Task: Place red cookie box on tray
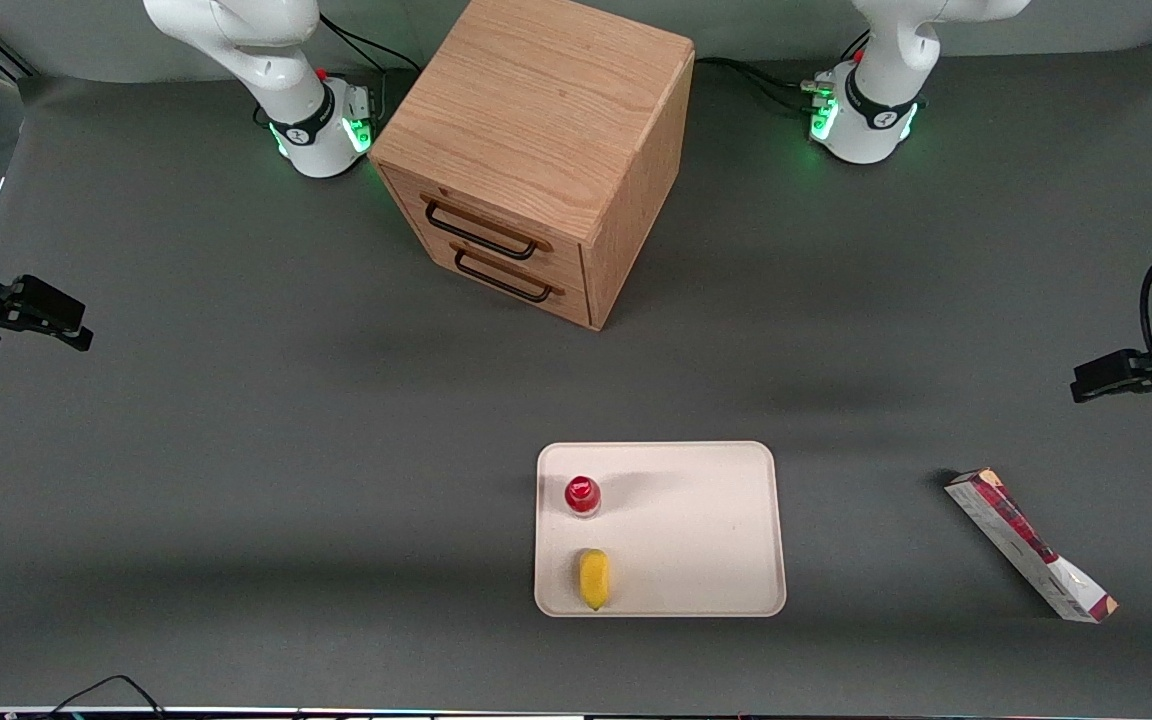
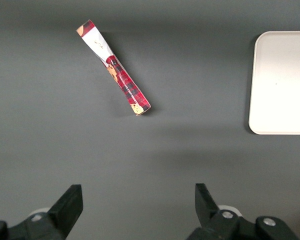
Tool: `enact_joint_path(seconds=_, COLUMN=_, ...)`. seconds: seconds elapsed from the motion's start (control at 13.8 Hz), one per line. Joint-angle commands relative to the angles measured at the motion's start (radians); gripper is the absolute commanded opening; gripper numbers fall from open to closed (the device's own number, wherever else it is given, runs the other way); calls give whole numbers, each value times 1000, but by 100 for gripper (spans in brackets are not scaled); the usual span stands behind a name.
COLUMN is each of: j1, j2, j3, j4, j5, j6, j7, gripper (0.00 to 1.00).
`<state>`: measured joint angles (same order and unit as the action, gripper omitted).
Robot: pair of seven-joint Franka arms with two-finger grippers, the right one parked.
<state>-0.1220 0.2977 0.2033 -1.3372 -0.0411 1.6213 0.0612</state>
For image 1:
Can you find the red cookie box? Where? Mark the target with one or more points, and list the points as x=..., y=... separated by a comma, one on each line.
x=1028, y=545

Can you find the yellow toy lemon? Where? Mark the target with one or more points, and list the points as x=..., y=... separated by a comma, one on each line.
x=593, y=578

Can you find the wooden two-drawer cabinet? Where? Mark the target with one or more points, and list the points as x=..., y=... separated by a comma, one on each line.
x=536, y=130

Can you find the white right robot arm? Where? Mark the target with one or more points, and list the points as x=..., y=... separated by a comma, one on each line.
x=236, y=40

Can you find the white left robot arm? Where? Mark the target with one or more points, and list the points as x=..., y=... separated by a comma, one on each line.
x=881, y=60

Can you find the red capped small bottle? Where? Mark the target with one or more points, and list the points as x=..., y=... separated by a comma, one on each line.
x=583, y=495

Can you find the cream plastic tray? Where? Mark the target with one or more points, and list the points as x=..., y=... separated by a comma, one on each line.
x=676, y=530

